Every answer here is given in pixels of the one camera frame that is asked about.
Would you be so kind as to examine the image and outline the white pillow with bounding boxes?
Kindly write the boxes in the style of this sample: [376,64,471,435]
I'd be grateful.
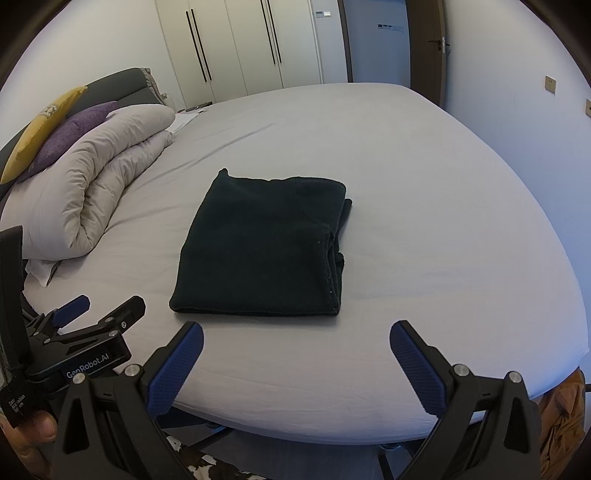
[25,258,63,288]

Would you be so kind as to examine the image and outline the purple pillow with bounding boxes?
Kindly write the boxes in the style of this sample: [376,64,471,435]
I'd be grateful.
[18,100,123,183]

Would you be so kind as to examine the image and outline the yellow pillow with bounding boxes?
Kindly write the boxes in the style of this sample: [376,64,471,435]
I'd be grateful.
[0,85,88,185]

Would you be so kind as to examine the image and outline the folded beige duvet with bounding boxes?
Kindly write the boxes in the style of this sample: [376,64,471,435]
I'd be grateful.
[2,104,177,260]

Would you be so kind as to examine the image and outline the person's left hand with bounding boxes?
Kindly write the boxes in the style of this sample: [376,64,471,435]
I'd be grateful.
[9,411,58,478]

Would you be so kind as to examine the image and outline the cowhide rug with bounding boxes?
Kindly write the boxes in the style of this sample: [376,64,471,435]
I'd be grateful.
[164,434,259,480]

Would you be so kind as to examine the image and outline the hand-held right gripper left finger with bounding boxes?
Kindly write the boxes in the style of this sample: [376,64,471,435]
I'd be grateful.
[52,320,205,480]

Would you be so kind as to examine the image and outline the orange cloth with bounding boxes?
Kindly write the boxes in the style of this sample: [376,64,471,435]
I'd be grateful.
[538,367,587,478]

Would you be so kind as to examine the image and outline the dark green sweater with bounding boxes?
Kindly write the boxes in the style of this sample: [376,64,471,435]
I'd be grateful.
[168,167,354,318]

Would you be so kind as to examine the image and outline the grey headboard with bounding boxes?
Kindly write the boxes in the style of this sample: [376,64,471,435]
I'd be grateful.
[0,67,160,217]

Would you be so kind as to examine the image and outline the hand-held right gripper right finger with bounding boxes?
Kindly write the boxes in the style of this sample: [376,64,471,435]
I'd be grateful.
[389,320,542,480]

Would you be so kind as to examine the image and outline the bed with grey sheet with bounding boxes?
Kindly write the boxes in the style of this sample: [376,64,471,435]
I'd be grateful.
[0,82,583,446]

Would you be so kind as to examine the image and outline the cream wardrobe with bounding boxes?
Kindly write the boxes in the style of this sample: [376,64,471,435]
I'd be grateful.
[154,0,324,109]

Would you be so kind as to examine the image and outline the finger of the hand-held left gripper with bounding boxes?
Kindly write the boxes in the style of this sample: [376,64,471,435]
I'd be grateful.
[28,294,91,337]
[46,295,147,344]

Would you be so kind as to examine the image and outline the white papers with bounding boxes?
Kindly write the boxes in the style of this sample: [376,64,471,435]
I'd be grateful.
[173,104,215,134]

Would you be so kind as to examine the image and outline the brown door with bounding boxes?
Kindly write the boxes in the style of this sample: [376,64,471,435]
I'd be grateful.
[406,0,446,112]

